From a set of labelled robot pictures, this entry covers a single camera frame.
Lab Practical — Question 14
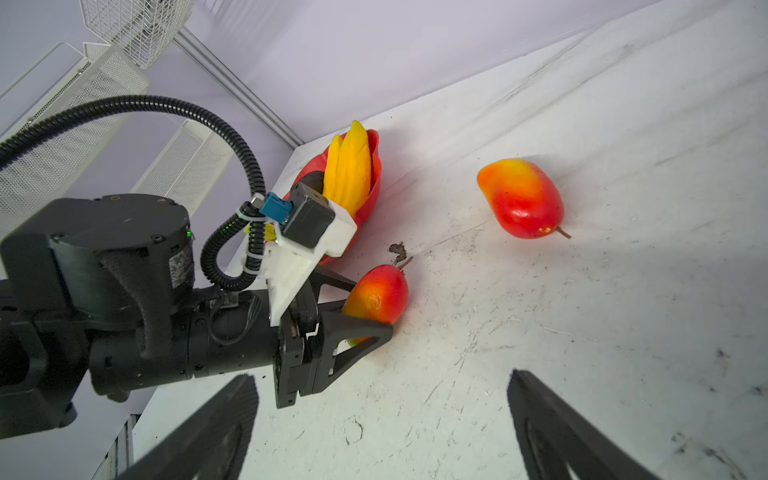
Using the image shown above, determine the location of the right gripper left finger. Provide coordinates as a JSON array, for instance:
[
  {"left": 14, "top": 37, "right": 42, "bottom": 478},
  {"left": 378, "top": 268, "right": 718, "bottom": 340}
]
[{"left": 120, "top": 374, "right": 259, "bottom": 480}]

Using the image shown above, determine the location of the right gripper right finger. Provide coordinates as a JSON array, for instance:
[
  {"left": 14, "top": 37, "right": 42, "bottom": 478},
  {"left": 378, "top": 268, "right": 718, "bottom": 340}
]
[{"left": 507, "top": 369, "right": 656, "bottom": 480}]

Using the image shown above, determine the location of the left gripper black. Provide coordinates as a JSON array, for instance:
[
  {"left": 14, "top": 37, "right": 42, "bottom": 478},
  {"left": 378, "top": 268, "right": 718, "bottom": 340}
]
[{"left": 274, "top": 265, "right": 394, "bottom": 409}]

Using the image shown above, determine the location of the red-yellow fake mango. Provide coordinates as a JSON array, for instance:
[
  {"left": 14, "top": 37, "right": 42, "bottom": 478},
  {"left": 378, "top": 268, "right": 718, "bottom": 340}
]
[{"left": 342, "top": 257, "right": 413, "bottom": 325}]

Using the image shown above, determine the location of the dark fake avocado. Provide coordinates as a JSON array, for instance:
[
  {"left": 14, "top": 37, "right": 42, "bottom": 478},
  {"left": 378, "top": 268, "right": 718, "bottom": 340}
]
[{"left": 297, "top": 170, "right": 324, "bottom": 194}]

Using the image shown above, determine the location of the yellow fake banana bunch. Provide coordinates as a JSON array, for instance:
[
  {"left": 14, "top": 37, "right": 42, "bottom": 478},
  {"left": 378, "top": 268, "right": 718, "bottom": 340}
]
[{"left": 323, "top": 120, "right": 371, "bottom": 216}]

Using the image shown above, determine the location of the red-orange fake mango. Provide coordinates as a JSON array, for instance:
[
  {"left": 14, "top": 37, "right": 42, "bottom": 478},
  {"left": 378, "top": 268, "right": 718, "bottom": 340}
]
[{"left": 477, "top": 159, "right": 572, "bottom": 239}]

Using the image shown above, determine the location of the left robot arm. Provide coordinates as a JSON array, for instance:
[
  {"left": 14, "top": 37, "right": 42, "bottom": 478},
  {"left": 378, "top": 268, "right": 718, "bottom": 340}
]
[{"left": 1, "top": 194, "right": 393, "bottom": 438}]

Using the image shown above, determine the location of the red flower-shaped fruit bowl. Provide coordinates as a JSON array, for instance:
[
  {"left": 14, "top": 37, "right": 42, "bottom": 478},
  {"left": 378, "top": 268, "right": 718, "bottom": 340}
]
[{"left": 293, "top": 121, "right": 382, "bottom": 228}]

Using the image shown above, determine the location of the small brown leaf debris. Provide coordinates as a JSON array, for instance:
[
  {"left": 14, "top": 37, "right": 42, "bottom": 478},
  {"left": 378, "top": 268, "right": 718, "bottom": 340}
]
[{"left": 388, "top": 242, "right": 408, "bottom": 265}]

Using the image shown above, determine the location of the white mesh two-tier shelf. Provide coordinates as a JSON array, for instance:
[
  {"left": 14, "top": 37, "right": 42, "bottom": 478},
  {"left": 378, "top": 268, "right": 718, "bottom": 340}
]
[{"left": 1, "top": 42, "right": 234, "bottom": 235}]

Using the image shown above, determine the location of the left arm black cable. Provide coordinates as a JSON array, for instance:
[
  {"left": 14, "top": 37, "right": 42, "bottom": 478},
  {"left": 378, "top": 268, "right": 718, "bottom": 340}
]
[{"left": 0, "top": 94, "right": 268, "bottom": 293}]

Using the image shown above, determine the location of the white wire basket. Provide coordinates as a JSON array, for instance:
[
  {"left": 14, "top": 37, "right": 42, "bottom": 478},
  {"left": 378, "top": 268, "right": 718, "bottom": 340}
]
[{"left": 79, "top": 0, "right": 194, "bottom": 70}]

